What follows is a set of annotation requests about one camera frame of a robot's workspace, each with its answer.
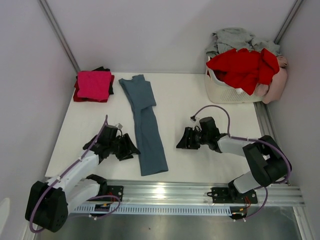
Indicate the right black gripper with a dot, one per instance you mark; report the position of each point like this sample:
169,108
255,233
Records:
185,143

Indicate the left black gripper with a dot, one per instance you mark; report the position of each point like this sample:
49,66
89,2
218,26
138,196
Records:
129,148

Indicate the blue grey t shirt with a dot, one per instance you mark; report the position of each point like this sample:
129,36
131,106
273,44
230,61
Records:
139,92

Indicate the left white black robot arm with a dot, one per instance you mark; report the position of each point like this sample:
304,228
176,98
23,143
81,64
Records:
51,202

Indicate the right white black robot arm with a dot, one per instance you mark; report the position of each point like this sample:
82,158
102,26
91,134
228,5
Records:
267,163

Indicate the white plastic laundry basket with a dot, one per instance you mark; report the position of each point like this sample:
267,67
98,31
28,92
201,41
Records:
220,93

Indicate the folded pink t shirt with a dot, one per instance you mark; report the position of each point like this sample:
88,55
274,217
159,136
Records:
92,85

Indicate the light pink t shirt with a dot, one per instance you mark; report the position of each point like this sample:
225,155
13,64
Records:
273,92

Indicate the right corner aluminium profile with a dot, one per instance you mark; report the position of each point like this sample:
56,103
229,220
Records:
288,20

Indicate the corner aluminium profile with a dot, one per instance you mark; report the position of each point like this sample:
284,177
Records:
45,7
288,20

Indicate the left corner aluminium profile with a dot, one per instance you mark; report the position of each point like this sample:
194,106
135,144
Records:
45,7

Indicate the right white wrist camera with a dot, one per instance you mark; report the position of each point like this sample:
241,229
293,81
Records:
194,119

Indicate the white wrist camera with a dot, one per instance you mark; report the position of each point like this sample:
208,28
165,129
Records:
119,126
194,119

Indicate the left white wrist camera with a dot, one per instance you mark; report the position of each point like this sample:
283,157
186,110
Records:
119,126

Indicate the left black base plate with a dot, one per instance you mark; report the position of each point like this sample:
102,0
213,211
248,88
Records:
115,190

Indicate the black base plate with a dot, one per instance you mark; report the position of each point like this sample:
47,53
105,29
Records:
115,190
226,195

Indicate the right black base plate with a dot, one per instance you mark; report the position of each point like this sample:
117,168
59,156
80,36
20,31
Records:
226,195

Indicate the white slotted cable duct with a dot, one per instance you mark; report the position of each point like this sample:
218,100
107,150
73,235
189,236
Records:
139,209

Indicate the right side aluminium rail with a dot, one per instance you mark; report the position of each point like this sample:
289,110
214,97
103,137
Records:
265,121

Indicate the aluminium mounting rail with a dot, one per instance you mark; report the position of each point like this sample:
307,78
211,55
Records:
195,194

